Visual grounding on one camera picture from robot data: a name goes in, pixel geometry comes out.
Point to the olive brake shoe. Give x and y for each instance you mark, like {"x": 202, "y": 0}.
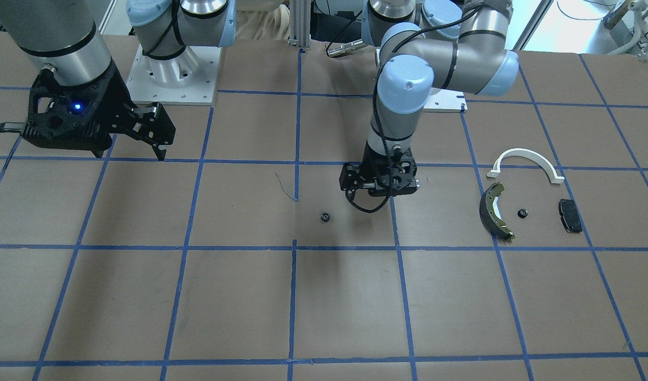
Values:
{"x": 490, "y": 215}

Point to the white curved plastic piece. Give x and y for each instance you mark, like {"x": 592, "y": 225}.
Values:
{"x": 537, "y": 158}

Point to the seated person beige shirt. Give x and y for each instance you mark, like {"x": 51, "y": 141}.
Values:
{"x": 272, "y": 25}

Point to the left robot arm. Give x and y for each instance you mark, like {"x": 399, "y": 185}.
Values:
{"x": 475, "y": 61}

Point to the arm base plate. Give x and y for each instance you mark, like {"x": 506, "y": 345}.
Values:
{"x": 189, "y": 79}
{"x": 445, "y": 101}

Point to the black brake pad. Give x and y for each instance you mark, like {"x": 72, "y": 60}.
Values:
{"x": 569, "y": 215}

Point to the aluminium frame post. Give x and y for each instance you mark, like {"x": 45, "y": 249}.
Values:
{"x": 299, "y": 24}

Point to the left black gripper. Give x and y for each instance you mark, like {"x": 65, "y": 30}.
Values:
{"x": 375, "y": 158}

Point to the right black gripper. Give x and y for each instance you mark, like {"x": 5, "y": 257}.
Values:
{"x": 117, "y": 100}

